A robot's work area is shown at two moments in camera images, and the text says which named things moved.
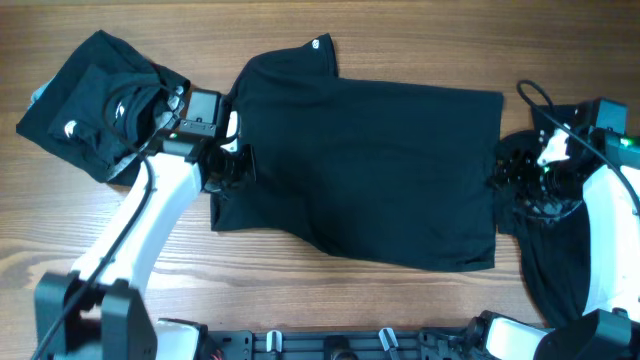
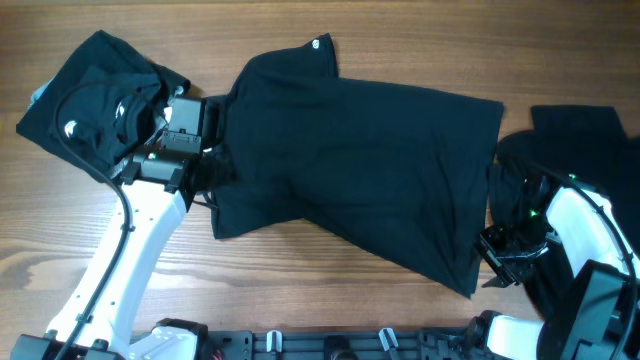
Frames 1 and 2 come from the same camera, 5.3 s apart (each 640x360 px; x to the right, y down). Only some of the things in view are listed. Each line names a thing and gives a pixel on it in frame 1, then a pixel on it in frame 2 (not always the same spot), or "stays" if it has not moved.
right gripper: x=514 y=170 -> x=489 y=237
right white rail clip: x=388 y=338 stays
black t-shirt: x=385 y=174 stays
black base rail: x=457 y=343 stays
